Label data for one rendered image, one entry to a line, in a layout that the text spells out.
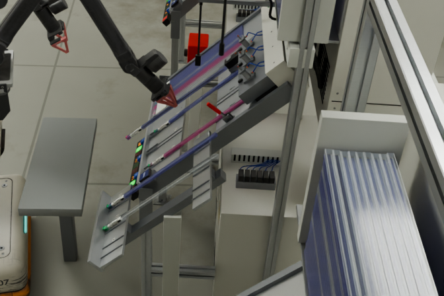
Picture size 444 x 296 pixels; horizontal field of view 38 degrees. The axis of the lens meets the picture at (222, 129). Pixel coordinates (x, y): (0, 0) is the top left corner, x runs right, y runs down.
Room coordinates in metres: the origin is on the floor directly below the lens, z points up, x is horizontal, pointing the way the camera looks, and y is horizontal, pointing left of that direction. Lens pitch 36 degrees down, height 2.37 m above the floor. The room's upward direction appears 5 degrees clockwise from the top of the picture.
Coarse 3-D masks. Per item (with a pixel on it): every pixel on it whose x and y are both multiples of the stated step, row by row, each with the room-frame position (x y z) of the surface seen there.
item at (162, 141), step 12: (180, 108) 2.19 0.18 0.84; (156, 120) 2.24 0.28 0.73; (180, 120) 2.10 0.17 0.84; (168, 132) 2.08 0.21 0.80; (180, 132) 2.02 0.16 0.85; (156, 144) 2.04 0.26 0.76; (168, 144) 1.99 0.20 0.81; (156, 156) 1.97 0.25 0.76; (168, 156) 1.91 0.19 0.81; (144, 168) 1.93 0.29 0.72; (156, 168) 1.88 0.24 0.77
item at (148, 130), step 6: (150, 108) 2.33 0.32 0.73; (150, 114) 2.28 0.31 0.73; (150, 126) 2.20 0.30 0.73; (150, 132) 2.16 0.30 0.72; (144, 144) 2.07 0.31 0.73; (144, 150) 2.03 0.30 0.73; (144, 156) 2.00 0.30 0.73; (144, 162) 1.97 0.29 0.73; (138, 174) 1.89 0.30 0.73; (138, 180) 1.85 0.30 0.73
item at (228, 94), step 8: (256, 16) 2.50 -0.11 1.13; (248, 24) 2.48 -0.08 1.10; (256, 24) 2.42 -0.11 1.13; (224, 72) 2.23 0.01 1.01; (232, 80) 2.13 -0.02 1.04; (224, 88) 2.11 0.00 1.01; (232, 88) 2.07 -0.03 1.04; (224, 96) 2.05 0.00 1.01; (232, 96) 2.01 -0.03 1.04; (224, 104) 2.00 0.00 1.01; (232, 104) 1.96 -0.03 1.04; (240, 104) 1.92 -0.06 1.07; (248, 104) 1.89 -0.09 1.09; (232, 112) 1.91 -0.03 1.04; (240, 112) 1.87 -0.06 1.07; (216, 128) 1.88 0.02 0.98
